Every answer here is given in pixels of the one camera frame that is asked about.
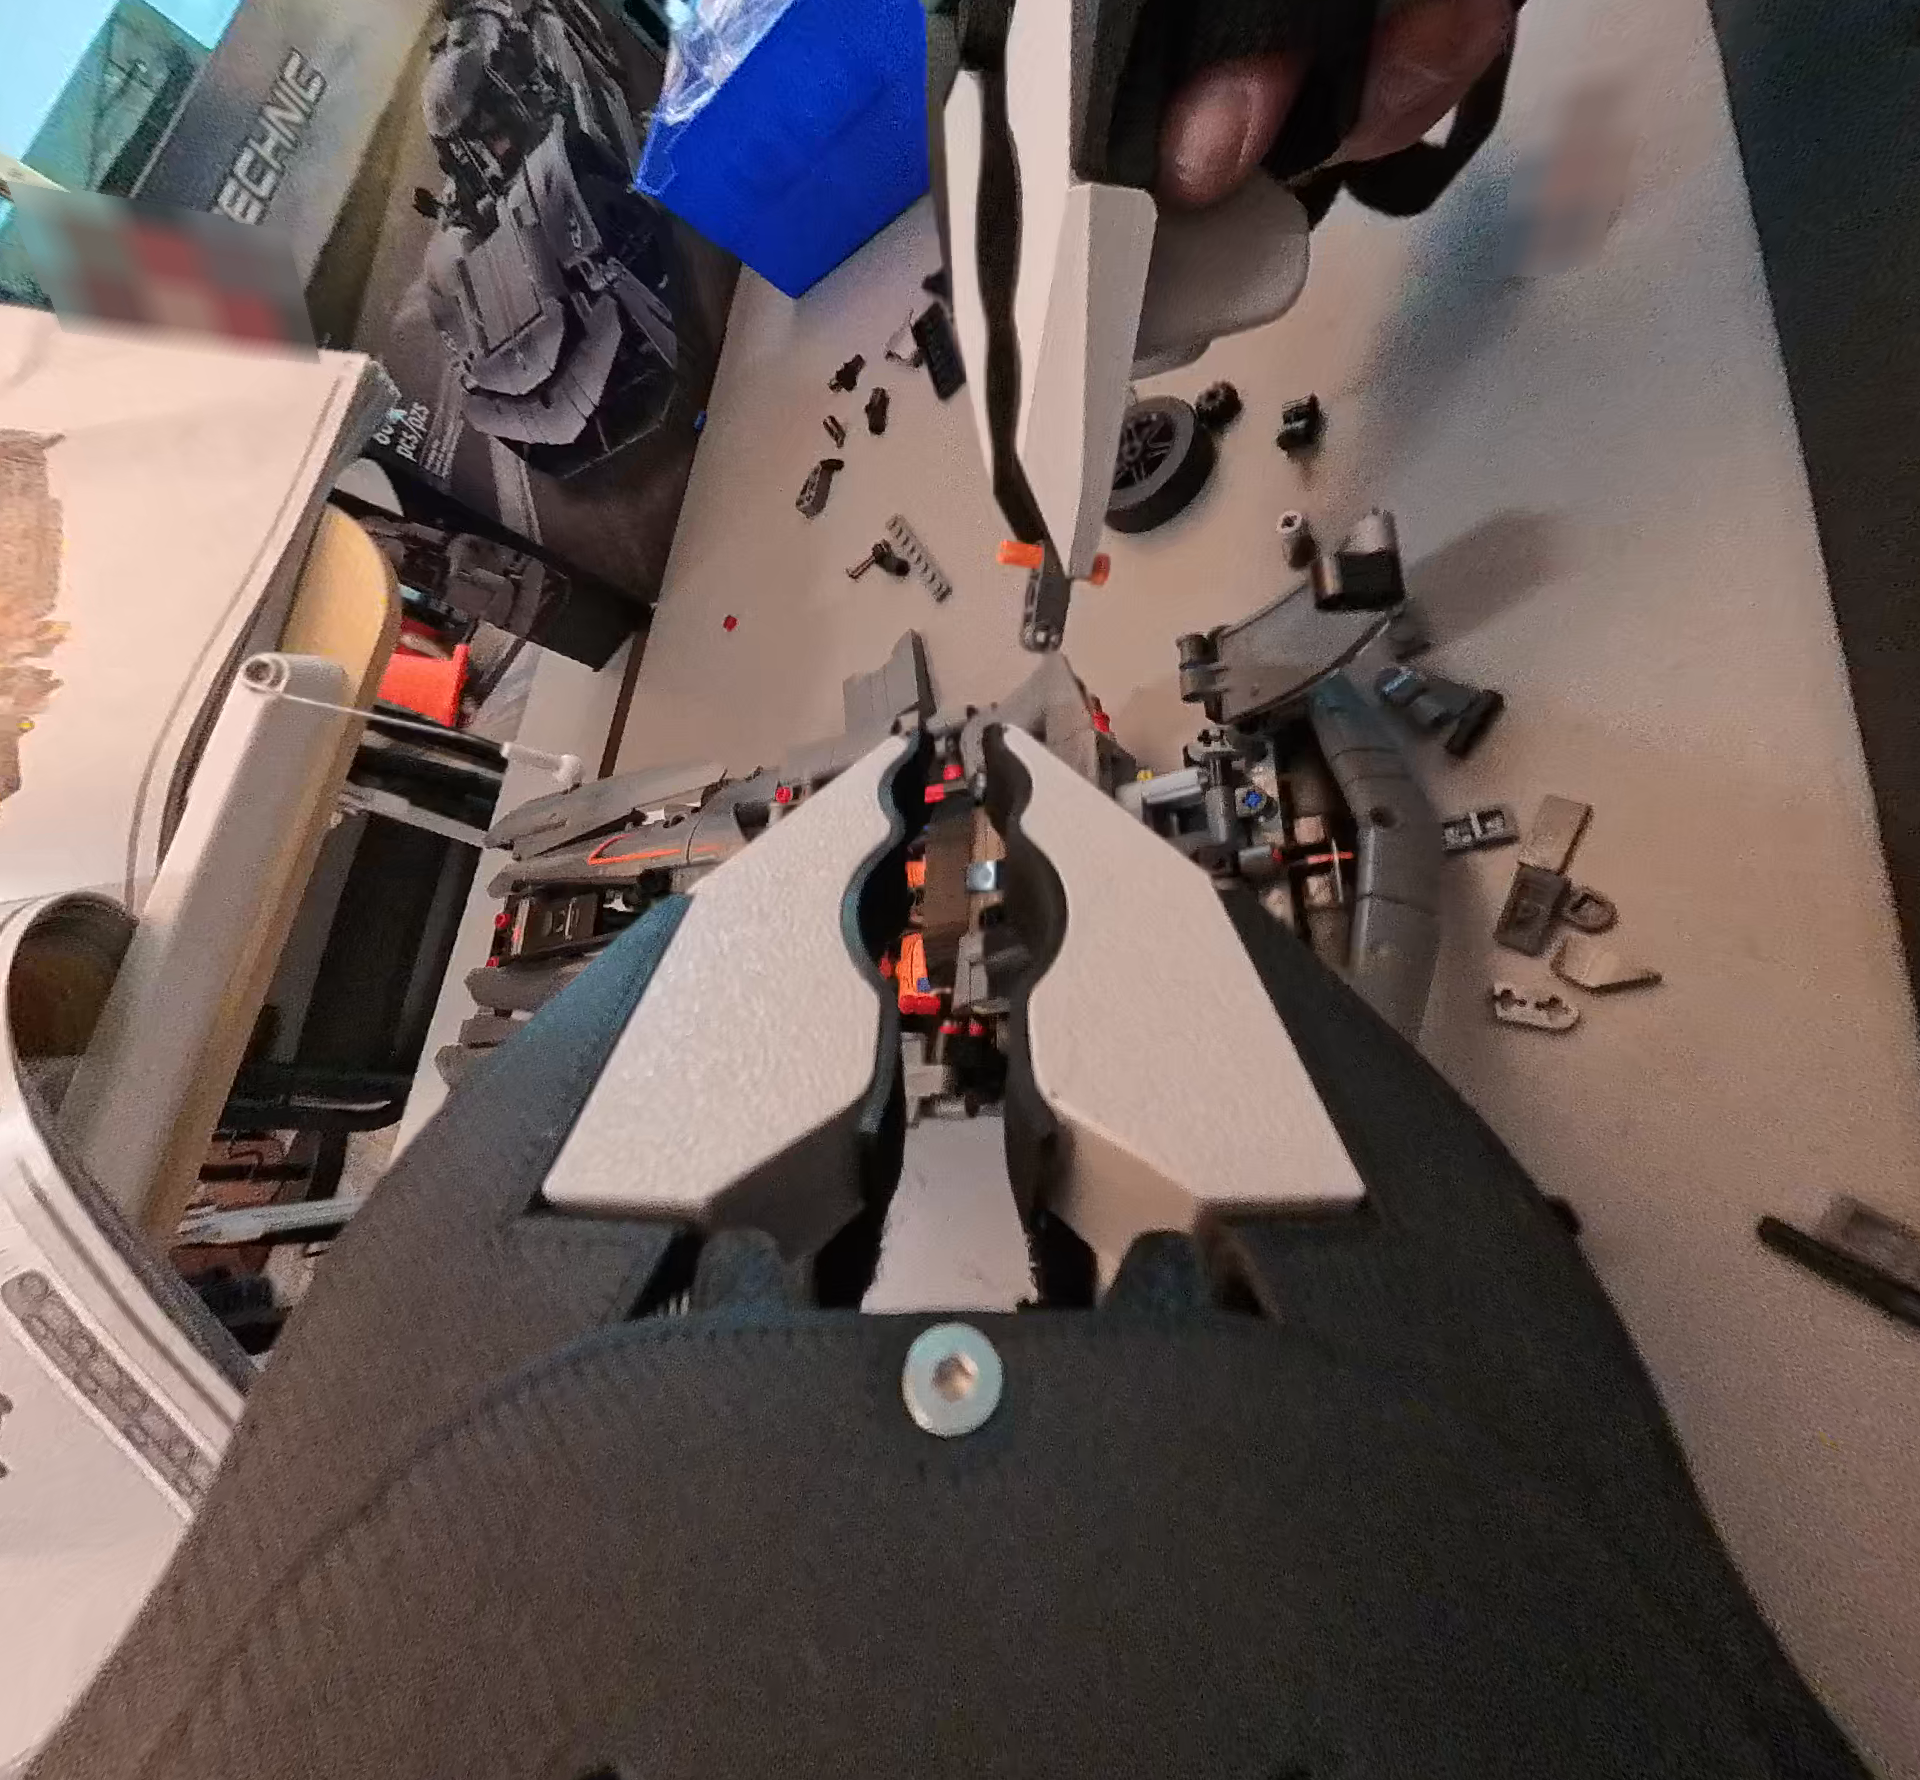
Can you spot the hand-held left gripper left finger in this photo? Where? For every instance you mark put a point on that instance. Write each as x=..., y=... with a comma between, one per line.
x=704, y=1045

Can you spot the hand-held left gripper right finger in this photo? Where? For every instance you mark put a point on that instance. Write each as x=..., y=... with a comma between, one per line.
x=1201, y=1045

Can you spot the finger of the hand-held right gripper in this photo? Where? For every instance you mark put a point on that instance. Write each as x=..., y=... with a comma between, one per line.
x=960, y=221
x=1088, y=354

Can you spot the orange lego axle piece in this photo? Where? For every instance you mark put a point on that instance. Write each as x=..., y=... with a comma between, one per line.
x=1016, y=555

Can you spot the grey lego car model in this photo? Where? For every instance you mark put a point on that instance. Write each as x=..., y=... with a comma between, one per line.
x=1389, y=850

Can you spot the lego instruction booklet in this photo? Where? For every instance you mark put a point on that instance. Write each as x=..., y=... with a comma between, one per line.
x=164, y=565

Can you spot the small black lego gear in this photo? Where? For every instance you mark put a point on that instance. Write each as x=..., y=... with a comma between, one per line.
x=1219, y=407

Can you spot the black lego plate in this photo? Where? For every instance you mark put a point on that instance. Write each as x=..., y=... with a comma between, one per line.
x=941, y=352

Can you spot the black lego wheel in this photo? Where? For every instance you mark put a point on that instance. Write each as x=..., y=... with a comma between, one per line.
x=1185, y=475

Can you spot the grey round lego stud piece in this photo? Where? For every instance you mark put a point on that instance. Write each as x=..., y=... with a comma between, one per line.
x=1297, y=539

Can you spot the grey lego gear rack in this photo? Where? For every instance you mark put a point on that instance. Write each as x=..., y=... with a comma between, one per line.
x=918, y=559

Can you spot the dark grey lego connector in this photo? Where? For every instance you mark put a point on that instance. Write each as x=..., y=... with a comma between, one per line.
x=818, y=486

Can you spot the black lego axle pin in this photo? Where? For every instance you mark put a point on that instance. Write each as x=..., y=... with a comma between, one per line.
x=870, y=563

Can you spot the grey oval lego liftarm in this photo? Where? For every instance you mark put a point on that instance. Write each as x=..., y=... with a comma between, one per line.
x=1532, y=1009

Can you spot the grey lego slope tile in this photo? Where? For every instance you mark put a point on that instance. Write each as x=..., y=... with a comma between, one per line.
x=1531, y=906

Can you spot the dark grey lego wedge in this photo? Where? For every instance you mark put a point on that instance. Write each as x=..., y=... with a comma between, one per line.
x=1598, y=967

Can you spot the dark flat lego tile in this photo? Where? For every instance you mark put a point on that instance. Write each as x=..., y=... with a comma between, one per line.
x=1562, y=832

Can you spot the black lego set box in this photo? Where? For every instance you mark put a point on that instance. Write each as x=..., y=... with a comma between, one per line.
x=494, y=235

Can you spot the dark blurred lego piece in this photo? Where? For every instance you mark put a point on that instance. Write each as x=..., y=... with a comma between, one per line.
x=1844, y=1262

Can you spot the person's right hand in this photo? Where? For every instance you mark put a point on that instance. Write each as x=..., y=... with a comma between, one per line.
x=1222, y=139

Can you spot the blue storage bin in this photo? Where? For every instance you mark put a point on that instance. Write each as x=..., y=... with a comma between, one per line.
x=810, y=160

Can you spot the orange plastic crate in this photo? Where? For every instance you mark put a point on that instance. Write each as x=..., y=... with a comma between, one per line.
x=421, y=683

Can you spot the small black lego bracket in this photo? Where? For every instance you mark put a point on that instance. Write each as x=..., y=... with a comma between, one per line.
x=1300, y=422

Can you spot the dark grey lego frame plate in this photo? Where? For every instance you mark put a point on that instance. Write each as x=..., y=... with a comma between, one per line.
x=1479, y=821

